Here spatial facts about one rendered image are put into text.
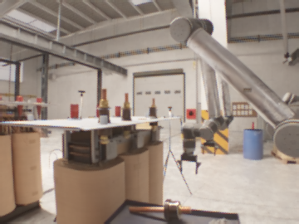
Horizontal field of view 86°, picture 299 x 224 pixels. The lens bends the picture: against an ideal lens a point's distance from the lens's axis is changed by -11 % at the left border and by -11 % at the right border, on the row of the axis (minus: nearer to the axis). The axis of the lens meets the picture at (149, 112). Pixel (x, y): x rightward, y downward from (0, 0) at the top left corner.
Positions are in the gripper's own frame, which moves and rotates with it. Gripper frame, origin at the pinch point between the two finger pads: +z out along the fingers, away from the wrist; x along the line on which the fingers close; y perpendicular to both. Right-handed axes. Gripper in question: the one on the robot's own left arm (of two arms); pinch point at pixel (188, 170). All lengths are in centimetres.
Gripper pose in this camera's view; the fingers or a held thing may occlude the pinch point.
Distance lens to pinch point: 154.6
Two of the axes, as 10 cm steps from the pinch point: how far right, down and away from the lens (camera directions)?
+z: 0.0, 10.0, 0.0
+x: -8.5, 0.0, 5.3
